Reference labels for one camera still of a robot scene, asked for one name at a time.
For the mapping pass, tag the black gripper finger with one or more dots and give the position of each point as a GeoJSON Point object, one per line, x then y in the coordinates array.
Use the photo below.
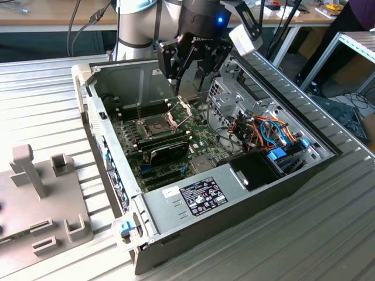
{"type": "Point", "coordinates": [218, 57]}
{"type": "Point", "coordinates": [170, 58]}

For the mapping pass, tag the silver CPU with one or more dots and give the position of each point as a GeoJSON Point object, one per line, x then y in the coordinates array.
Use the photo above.
{"type": "Point", "coordinates": [190, 92]}

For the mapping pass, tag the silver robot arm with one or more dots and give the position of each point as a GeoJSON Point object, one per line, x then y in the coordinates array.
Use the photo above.
{"type": "Point", "coordinates": [132, 29]}

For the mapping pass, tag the silver metal drive cage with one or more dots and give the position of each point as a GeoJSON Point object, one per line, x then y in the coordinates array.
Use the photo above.
{"type": "Point", "coordinates": [225, 99]}

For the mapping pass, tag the white box on desk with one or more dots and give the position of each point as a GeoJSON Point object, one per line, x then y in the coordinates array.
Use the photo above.
{"type": "Point", "coordinates": [272, 11]}

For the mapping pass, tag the black tripod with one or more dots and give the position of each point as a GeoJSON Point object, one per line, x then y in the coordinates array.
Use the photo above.
{"type": "Point", "coordinates": [286, 23]}

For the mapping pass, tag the black RAM stick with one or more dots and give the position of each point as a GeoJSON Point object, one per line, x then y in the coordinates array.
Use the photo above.
{"type": "Point", "coordinates": [164, 144]}
{"type": "Point", "coordinates": [161, 137]}

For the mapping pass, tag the green motherboard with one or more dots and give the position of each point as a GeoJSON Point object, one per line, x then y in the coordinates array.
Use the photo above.
{"type": "Point", "coordinates": [205, 146]}

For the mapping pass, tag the cardboard box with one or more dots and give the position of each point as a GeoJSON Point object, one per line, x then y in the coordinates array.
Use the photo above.
{"type": "Point", "coordinates": [310, 41]}
{"type": "Point", "coordinates": [369, 127]}
{"type": "Point", "coordinates": [351, 70]}

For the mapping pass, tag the black graphics card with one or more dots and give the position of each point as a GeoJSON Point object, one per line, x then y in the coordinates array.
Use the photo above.
{"type": "Point", "coordinates": [170, 153]}

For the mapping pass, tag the grey chipset heatsink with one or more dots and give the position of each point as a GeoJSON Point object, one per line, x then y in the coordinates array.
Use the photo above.
{"type": "Point", "coordinates": [202, 164]}

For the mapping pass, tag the blue expansion slot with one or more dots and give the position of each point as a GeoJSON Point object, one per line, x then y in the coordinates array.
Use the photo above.
{"type": "Point", "coordinates": [145, 169]}

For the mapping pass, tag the blue disk carrier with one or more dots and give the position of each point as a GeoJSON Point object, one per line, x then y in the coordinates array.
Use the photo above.
{"type": "Point", "coordinates": [276, 154]}

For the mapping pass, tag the black expansion slot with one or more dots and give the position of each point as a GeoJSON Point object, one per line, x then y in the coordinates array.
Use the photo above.
{"type": "Point", "coordinates": [162, 175]}
{"type": "Point", "coordinates": [165, 182]}

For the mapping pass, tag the yellow item on desk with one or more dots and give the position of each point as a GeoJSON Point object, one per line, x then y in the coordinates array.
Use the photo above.
{"type": "Point", "coordinates": [334, 7]}

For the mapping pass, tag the dark panel on floor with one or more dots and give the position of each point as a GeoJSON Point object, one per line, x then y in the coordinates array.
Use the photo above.
{"type": "Point", "coordinates": [337, 117]}

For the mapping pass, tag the wooden desk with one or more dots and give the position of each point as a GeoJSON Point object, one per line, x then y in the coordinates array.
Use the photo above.
{"type": "Point", "coordinates": [35, 17]}

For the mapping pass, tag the person in purple top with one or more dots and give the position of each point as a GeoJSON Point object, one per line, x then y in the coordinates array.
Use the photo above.
{"type": "Point", "coordinates": [361, 11]}

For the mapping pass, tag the grey power supply unit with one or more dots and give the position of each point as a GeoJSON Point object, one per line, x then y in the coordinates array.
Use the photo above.
{"type": "Point", "coordinates": [164, 213]}

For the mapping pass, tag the blue case latch tab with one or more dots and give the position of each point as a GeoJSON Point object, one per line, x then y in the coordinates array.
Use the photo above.
{"type": "Point", "coordinates": [125, 228]}

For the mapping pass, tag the grey PC case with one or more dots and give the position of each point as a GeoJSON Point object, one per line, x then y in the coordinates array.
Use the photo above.
{"type": "Point", "coordinates": [219, 240]}

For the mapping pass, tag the grey parts rack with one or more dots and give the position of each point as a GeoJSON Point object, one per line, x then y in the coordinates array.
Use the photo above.
{"type": "Point", "coordinates": [23, 210]}

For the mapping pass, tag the silver metal bracket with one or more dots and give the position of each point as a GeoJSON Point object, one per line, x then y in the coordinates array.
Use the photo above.
{"type": "Point", "coordinates": [237, 73]}

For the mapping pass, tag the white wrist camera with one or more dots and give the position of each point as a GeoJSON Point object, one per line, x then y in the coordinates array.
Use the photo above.
{"type": "Point", "coordinates": [244, 41]}

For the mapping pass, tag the black camera bracket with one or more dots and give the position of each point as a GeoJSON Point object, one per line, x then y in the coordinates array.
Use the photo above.
{"type": "Point", "coordinates": [247, 14]}

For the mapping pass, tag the aluminium frame table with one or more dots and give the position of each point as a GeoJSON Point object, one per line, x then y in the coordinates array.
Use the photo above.
{"type": "Point", "coordinates": [360, 44]}

